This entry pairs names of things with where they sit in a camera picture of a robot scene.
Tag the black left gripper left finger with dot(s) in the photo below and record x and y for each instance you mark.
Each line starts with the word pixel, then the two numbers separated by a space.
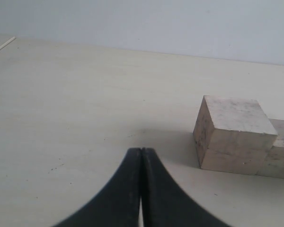
pixel 117 204

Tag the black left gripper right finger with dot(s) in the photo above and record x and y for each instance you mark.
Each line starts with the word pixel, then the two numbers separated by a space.
pixel 164 203

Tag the second largest wooden cube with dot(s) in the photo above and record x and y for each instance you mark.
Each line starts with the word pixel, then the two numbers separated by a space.
pixel 273 165

